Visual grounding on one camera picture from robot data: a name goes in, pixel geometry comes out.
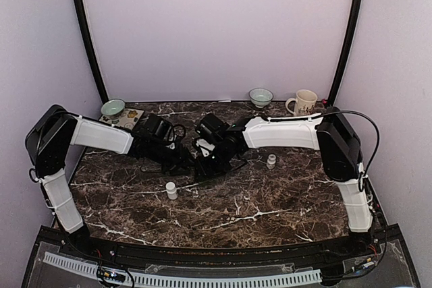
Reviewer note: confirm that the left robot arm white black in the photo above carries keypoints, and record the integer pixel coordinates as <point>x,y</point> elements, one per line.
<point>49,141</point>

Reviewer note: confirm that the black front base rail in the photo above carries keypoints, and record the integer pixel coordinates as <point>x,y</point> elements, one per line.
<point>131,254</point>

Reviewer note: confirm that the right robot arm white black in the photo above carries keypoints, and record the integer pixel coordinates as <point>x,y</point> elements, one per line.
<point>330,133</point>

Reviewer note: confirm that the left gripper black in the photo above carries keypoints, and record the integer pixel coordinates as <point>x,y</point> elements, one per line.
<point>181,160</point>

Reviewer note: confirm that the right black frame post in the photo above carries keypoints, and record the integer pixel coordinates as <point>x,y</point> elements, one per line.
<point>345,52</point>

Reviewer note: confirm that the cream ceramic mug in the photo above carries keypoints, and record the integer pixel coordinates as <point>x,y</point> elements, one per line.
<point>302,104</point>

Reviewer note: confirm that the white slotted cable duct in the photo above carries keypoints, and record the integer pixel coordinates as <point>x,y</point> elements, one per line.
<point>137,279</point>

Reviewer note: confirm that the pale green bowl left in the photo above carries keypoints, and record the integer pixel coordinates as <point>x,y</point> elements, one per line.
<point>112,109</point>

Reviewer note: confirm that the left black frame post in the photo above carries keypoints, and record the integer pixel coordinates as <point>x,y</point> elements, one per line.
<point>90,50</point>

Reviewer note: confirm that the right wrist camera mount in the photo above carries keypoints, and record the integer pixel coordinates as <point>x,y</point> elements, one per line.
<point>203,147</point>

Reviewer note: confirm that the patterned coaster under bowl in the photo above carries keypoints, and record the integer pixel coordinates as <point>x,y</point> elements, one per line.
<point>127,120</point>

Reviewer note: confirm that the white pill bottle front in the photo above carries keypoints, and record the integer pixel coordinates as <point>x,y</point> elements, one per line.
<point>171,190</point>

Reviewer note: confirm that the pale green bowl right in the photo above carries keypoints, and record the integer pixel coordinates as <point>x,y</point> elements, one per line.
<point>260,97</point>

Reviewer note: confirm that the black frame post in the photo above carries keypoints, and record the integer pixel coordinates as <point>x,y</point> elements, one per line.
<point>345,52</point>
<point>90,50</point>

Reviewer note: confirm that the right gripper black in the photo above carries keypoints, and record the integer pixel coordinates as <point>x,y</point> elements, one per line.
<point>206,171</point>

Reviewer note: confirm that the pale green bowl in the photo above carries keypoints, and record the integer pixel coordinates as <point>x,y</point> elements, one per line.
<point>260,97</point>
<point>112,109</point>

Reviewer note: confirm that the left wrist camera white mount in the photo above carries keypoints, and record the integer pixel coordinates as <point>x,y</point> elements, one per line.
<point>175,135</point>

